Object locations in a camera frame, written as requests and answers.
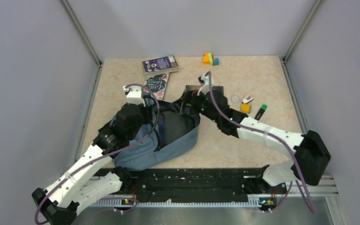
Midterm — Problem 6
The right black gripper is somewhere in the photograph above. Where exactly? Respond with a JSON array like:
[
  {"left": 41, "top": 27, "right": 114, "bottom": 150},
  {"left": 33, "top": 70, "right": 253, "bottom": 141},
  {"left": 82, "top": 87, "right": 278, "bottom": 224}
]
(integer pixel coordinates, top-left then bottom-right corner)
[{"left": 172, "top": 87, "right": 220, "bottom": 123}]

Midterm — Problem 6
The blue-grey student backpack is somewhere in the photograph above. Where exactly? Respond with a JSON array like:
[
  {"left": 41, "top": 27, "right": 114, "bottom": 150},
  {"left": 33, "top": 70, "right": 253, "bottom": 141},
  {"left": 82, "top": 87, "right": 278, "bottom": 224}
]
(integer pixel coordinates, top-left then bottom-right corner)
[{"left": 113, "top": 98, "right": 201, "bottom": 171}]

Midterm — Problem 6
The A Tale of Two Cities book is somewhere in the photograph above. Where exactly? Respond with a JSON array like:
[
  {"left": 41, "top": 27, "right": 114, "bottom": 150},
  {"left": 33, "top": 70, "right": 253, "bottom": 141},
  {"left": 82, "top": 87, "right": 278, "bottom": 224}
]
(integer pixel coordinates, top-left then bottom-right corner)
[{"left": 185, "top": 85, "right": 224, "bottom": 95}]

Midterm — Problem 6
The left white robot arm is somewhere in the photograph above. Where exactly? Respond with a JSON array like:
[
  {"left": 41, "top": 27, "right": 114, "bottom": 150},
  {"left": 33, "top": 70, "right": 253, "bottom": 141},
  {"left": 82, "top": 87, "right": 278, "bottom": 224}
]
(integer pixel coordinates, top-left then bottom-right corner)
[{"left": 32, "top": 102, "right": 161, "bottom": 225}]

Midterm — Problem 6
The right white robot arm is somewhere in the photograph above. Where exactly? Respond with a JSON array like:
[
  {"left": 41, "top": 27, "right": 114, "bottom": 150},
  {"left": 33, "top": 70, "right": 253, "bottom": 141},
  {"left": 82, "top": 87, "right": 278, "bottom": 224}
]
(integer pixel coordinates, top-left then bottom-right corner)
[{"left": 180, "top": 90, "right": 331, "bottom": 193}]

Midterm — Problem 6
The floral Little Women book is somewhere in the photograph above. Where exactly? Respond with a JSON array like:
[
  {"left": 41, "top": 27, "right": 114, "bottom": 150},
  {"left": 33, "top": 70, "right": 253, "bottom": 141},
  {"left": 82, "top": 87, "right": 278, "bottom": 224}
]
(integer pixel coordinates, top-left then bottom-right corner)
[{"left": 144, "top": 73, "right": 170, "bottom": 100}]

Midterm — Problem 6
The purple paperback book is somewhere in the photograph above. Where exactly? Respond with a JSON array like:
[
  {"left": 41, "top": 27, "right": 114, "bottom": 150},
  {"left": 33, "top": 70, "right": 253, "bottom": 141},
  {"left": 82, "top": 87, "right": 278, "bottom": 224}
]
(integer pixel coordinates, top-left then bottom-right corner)
[{"left": 142, "top": 55, "right": 180, "bottom": 75}]

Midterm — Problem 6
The colourful sticky note stack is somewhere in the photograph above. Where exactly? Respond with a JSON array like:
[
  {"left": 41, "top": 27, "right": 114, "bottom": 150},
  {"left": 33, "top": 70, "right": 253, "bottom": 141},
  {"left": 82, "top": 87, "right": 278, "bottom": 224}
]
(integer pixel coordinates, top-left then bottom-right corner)
[{"left": 202, "top": 52, "right": 220, "bottom": 66}]

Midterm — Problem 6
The orange pencil sharpener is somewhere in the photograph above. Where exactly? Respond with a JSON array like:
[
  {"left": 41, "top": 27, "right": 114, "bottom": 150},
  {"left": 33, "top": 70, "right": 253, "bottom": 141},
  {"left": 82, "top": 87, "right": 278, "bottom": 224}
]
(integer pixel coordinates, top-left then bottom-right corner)
[{"left": 240, "top": 104, "right": 252, "bottom": 114}]

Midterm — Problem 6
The green and black highlighter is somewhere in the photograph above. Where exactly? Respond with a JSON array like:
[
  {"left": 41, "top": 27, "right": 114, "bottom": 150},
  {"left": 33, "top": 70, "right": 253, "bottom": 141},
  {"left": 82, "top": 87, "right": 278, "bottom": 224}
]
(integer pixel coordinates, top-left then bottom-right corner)
[{"left": 254, "top": 104, "right": 268, "bottom": 121}]

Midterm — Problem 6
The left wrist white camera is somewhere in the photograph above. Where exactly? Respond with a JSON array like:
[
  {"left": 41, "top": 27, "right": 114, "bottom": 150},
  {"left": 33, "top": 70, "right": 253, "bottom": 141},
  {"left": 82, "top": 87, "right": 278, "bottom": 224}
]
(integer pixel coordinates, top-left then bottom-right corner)
[{"left": 123, "top": 85, "right": 146, "bottom": 106}]

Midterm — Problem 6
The wrist white camera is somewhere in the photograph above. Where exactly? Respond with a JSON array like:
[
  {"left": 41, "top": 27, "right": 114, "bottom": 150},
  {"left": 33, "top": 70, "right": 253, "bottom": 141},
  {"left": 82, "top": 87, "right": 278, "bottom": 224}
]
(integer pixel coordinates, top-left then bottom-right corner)
[
  {"left": 123, "top": 85, "right": 146, "bottom": 106},
  {"left": 197, "top": 71, "right": 214, "bottom": 96}
]

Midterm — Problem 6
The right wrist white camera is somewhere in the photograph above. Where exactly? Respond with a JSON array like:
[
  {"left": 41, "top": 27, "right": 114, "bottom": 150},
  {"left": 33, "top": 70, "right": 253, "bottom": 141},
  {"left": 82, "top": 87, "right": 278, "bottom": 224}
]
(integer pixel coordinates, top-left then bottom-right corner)
[{"left": 197, "top": 71, "right": 214, "bottom": 96}]

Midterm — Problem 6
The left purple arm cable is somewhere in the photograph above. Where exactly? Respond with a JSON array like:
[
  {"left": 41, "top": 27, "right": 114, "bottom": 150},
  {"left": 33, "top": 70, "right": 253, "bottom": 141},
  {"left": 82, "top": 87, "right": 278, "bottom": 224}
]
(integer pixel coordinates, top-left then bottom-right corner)
[{"left": 34, "top": 83, "right": 161, "bottom": 225}]

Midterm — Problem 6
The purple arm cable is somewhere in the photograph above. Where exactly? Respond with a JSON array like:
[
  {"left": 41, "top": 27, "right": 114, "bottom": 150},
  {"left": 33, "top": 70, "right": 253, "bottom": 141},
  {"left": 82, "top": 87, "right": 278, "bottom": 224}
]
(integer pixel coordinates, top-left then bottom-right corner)
[
  {"left": 204, "top": 71, "right": 317, "bottom": 216},
  {"left": 34, "top": 83, "right": 161, "bottom": 225}
]

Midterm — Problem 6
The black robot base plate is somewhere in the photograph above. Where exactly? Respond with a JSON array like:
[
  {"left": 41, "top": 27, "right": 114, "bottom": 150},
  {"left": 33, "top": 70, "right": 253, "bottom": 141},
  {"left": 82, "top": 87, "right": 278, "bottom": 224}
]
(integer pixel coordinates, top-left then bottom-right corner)
[{"left": 117, "top": 168, "right": 287, "bottom": 203}]

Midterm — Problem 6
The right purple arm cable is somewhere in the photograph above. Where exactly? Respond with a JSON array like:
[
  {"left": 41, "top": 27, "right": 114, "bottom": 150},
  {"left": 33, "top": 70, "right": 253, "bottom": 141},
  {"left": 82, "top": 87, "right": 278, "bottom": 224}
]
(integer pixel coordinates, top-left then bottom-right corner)
[{"left": 204, "top": 71, "right": 317, "bottom": 216}]

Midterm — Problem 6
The aluminium frame rail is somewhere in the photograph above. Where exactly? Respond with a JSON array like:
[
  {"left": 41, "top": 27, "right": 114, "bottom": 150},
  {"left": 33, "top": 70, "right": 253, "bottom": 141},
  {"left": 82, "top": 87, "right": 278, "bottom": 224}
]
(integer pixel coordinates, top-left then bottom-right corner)
[{"left": 48, "top": 175, "right": 348, "bottom": 225}]

